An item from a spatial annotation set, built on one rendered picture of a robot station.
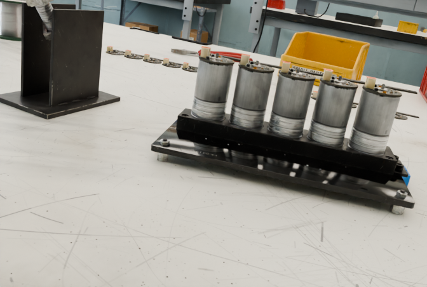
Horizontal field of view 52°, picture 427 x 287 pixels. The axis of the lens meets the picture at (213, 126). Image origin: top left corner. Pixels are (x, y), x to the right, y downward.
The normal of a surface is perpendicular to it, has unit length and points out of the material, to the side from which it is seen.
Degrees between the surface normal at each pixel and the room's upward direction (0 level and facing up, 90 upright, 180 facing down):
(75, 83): 90
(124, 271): 0
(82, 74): 90
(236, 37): 90
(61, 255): 0
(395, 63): 90
